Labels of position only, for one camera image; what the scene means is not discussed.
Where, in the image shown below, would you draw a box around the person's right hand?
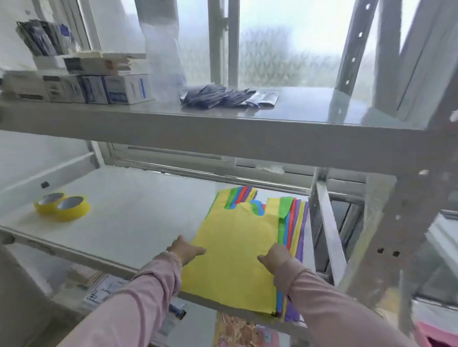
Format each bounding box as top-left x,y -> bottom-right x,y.
257,243 -> 295,278

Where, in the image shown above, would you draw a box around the person's left hand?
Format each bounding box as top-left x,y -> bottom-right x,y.
166,235 -> 207,267

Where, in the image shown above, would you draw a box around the yellow plastic carrier bag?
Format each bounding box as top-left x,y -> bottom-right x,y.
181,189 -> 280,315

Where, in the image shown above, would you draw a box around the person's right forearm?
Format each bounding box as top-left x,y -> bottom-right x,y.
273,257 -> 413,347

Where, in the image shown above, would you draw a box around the person's left forearm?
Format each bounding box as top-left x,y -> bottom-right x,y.
57,251 -> 184,347

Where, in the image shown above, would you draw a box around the stack of colourful plastic bags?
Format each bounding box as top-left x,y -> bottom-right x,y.
211,185 -> 309,323

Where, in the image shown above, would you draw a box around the orange patterned packet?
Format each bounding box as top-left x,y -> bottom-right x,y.
213,312 -> 283,347

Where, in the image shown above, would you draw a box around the white printed paper box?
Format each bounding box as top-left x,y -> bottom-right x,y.
83,275 -> 126,312

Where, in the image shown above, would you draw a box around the beige cardboard pieces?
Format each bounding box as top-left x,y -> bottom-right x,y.
67,264 -> 105,291

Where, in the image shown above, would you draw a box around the white metal shelf rack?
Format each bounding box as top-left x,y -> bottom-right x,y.
0,0 -> 458,347

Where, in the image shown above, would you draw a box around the yellow tape roll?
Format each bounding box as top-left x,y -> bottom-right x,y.
34,193 -> 67,216
54,195 -> 91,222

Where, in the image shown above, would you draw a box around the pile of dark foil sachets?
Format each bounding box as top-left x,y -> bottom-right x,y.
179,84 -> 279,109

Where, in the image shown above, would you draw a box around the white box with blue label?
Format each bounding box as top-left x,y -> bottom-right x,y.
103,74 -> 155,105

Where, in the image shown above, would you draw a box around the pink plastic item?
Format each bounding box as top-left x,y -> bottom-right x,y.
414,321 -> 458,347

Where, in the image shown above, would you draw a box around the white box with dark label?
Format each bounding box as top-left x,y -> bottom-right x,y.
80,75 -> 109,104

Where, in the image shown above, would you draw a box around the clear plastic roll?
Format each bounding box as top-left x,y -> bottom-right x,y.
135,0 -> 187,94

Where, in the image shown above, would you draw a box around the flat white and brown boxes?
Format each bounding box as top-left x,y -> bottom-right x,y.
64,51 -> 147,76

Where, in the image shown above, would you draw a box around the white box with grey label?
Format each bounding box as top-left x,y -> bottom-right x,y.
43,75 -> 85,104

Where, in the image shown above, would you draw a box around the plain white cardboard box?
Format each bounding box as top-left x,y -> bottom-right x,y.
3,70 -> 48,101

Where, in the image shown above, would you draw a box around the open box of dark sachets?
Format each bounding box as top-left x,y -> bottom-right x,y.
15,19 -> 78,71

